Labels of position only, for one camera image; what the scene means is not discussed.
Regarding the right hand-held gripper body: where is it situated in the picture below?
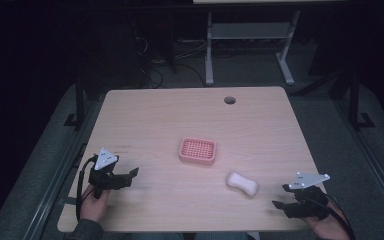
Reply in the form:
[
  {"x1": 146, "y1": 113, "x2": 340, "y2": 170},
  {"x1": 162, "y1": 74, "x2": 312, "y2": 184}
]
[{"x1": 287, "y1": 171, "x2": 331, "y2": 221}]

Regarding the black metal stand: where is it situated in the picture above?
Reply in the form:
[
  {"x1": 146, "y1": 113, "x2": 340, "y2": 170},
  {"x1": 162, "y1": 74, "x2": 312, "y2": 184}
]
[
  {"x1": 63, "y1": 64, "x2": 88, "y2": 132},
  {"x1": 345, "y1": 64, "x2": 377, "y2": 132}
]

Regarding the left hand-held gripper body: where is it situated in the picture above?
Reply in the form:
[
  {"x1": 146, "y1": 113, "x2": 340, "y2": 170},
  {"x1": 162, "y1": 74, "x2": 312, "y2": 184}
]
[{"x1": 87, "y1": 147, "x2": 131, "y2": 200}]

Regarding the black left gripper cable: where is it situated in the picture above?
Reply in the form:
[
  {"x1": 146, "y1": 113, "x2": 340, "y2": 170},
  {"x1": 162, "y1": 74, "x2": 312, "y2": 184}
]
[{"x1": 75, "y1": 154, "x2": 98, "y2": 222}]

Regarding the person's right hand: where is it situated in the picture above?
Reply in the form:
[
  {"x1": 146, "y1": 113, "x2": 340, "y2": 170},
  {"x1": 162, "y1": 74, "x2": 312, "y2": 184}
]
[{"x1": 303, "y1": 199, "x2": 349, "y2": 240}]

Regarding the person's left hand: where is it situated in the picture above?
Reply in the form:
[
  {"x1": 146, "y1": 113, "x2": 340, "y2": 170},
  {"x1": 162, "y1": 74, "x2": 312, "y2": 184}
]
[{"x1": 79, "y1": 184, "x2": 112, "y2": 223}]

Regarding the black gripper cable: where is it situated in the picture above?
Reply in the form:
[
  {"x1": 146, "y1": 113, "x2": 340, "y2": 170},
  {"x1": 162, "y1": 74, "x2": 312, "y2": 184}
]
[
  {"x1": 75, "y1": 154, "x2": 98, "y2": 222},
  {"x1": 324, "y1": 192, "x2": 357, "y2": 240}
]

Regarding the white metal stand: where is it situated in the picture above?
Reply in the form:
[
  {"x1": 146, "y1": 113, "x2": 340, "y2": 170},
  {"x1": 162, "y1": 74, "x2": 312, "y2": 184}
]
[{"x1": 204, "y1": 9, "x2": 302, "y2": 87}]

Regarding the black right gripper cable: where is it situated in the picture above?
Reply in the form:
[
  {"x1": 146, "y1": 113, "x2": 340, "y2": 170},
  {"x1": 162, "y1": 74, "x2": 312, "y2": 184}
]
[{"x1": 324, "y1": 192, "x2": 357, "y2": 240}]

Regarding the grey metal floor rail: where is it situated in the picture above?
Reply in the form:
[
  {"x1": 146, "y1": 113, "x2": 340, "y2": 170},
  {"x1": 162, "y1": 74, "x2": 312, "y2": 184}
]
[
  {"x1": 332, "y1": 98, "x2": 384, "y2": 219},
  {"x1": 22, "y1": 99, "x2": 105, "y2": 240}
]

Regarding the tangle of floor cables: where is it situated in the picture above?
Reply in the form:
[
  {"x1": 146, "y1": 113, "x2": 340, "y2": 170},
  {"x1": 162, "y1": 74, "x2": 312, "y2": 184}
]
[{"x1": 133, "y1": 35, "x2": 208, "y2": 90}]

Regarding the white soap bar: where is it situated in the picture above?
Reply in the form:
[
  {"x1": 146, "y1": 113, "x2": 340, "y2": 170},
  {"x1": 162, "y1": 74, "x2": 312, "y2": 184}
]
[{"x1": 226, "y1": 171, "x2": 260, "y2": 198}]

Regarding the pink soap dish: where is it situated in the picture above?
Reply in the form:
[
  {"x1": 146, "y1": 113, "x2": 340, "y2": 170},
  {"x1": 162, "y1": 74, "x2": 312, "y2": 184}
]
[{"x1": 178, "y1": 136, "x2": 218, "y2": 167}]

